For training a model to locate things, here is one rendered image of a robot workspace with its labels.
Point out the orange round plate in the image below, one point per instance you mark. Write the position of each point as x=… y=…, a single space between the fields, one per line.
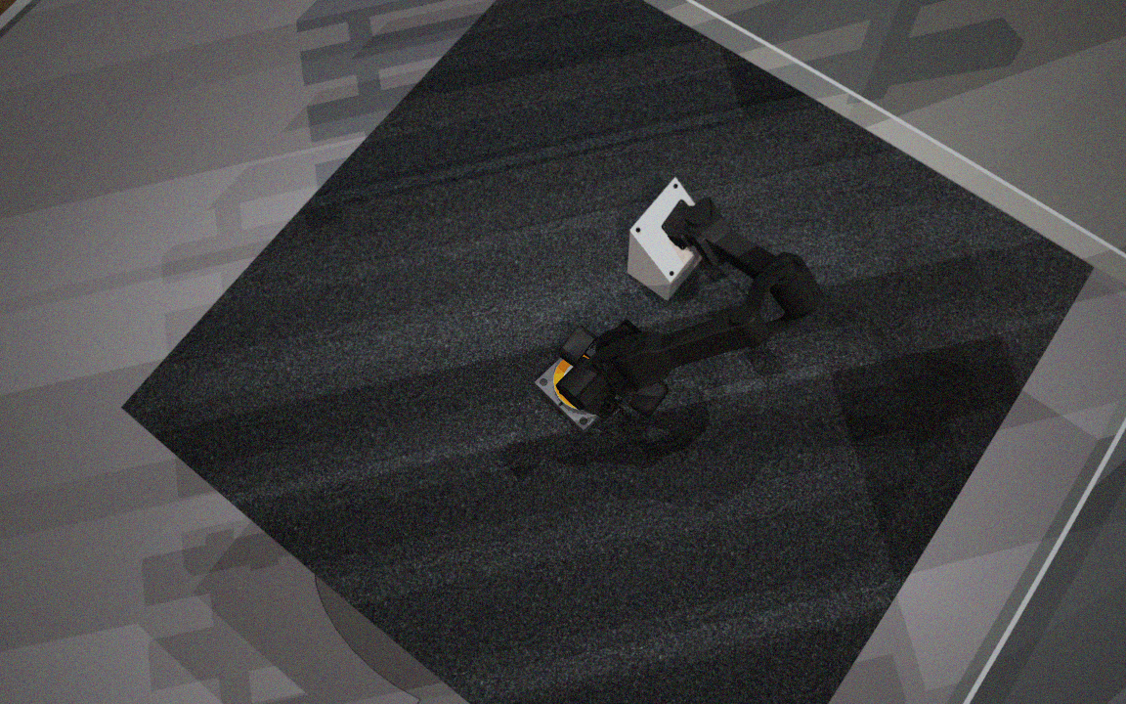
x=560 y=371

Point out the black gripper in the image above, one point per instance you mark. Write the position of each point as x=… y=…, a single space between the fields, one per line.
x=645 y=400

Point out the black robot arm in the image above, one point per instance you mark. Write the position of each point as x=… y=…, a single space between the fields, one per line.
x=648 y=357

